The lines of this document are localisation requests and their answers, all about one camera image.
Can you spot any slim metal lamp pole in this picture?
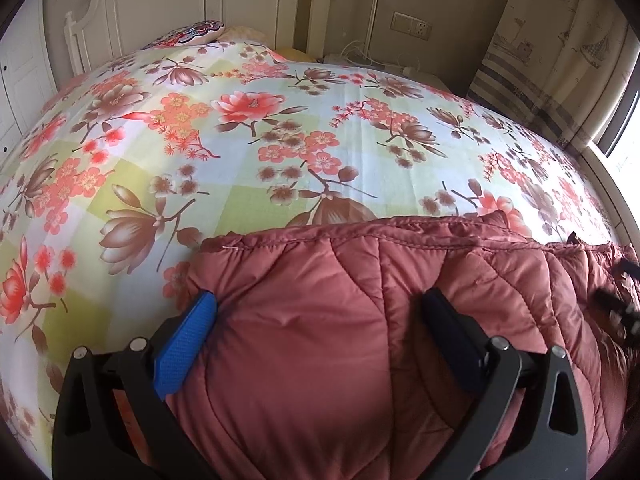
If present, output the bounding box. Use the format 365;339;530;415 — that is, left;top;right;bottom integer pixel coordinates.
363;0;380;56

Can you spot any embroidered decorative pillow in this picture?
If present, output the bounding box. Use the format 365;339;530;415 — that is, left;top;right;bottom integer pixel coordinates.
143;20;226;50

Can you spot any white charger cable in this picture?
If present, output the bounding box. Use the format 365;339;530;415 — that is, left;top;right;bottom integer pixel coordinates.
339;39;402;73

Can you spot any floral bed sheet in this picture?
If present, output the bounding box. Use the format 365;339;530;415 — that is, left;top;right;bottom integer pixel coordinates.
1;42;625;472

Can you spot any beige wall socket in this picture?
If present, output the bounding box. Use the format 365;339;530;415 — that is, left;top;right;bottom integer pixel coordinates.
390;12;432;40

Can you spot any white bedside table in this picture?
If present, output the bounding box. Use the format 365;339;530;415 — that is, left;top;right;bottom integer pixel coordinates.
322;54;450;92

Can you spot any white wooden headboard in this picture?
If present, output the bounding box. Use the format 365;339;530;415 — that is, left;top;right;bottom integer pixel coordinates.
64;0;331;75

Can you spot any white wardrobe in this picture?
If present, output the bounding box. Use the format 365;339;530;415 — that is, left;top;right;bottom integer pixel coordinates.
0;0;56;164

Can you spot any pink quilted jacket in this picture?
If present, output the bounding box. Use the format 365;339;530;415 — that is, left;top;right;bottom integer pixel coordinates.
168;212;639;479

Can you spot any dark framed window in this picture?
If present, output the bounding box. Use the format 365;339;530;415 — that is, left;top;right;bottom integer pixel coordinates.
584;54;640;172

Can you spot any yellow cloth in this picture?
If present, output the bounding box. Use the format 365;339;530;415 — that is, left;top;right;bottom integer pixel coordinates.
276;48;318;63

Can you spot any beige patterned pillow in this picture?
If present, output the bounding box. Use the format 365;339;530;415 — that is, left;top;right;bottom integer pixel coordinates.
217;26;271;47

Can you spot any patterned cream curtain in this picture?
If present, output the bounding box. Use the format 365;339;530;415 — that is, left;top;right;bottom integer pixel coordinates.
468;0;639;153

